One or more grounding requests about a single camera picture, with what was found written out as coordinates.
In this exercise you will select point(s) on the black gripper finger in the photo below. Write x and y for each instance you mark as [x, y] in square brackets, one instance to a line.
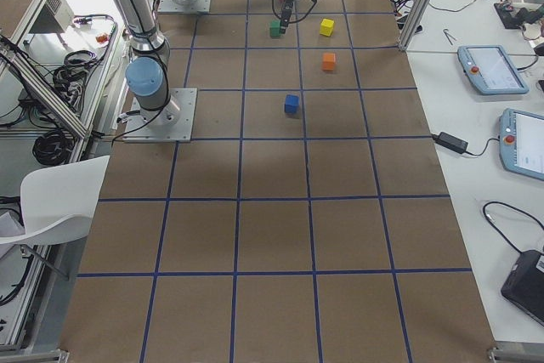
[285, 16]

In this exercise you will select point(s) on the green wooden block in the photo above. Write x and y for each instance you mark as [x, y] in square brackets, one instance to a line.
[275, 29]

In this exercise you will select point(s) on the yellow wooden block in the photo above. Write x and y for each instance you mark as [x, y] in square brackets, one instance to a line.
[326, 27]

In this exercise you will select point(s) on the orange wooden block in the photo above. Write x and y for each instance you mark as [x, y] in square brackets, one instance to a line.
[329, 62]

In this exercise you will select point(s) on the blue wooden block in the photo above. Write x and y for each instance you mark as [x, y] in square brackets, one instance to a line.
[291, 104]

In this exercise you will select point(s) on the metal hex key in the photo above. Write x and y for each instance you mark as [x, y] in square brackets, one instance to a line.
[448, 36]

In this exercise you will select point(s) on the black power adapter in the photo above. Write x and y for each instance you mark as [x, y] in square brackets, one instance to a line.
[450, 142]

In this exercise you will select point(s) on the far blue teach pendant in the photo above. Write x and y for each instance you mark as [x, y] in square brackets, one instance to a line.
[490, 70]

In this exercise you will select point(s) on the blue teach pendant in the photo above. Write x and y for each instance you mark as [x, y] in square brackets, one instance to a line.
[490, 70]
[521, 143]

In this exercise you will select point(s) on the near blue teach pendant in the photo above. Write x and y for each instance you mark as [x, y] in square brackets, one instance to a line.
[521, 143]

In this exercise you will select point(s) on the white plastic chair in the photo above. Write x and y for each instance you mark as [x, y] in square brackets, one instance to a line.
[57, 206]

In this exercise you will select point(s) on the black laptop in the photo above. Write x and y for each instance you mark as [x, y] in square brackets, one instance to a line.
[524, 284]

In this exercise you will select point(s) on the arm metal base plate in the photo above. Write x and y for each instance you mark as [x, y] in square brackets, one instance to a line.
[175, 123]
[183, 6]

